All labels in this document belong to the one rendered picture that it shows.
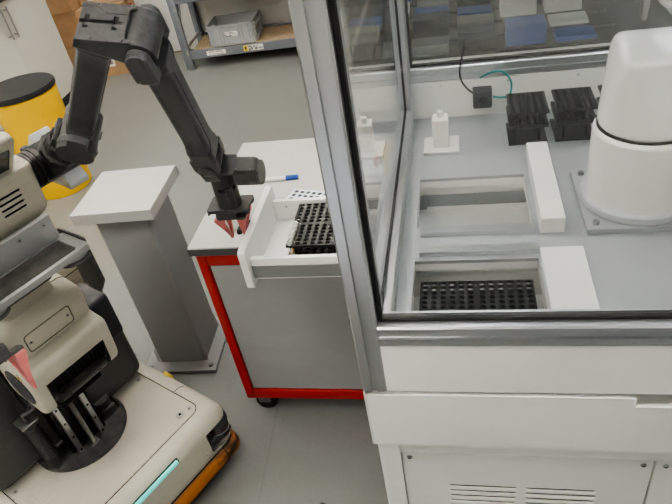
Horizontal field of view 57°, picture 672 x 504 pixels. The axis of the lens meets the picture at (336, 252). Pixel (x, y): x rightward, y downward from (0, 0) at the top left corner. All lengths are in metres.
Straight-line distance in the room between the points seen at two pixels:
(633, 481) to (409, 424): 0.41
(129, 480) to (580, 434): 1.27
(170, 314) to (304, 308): 0.69
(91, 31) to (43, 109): 2.80
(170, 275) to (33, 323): 0.80
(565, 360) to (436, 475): 0.39
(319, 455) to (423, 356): 1.22
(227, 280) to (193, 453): 0.53
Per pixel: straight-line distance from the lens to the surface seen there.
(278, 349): 2.03
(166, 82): 1.15
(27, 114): 3.87
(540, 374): 1.01
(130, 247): 2.23
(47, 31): 5.42
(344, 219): 0.82
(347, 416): 2.23
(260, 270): 1.47
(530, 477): 1.25
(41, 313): 1.57
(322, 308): 1.86
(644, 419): 1.11
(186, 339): 2.48
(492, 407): 1.06
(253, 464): 2.19
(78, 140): 1.35
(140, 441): 2.02
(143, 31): 1.08
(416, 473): 1.25
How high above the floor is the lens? 1.75
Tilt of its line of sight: 37 degrees down
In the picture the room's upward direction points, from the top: 11 degrees counter-clockwise
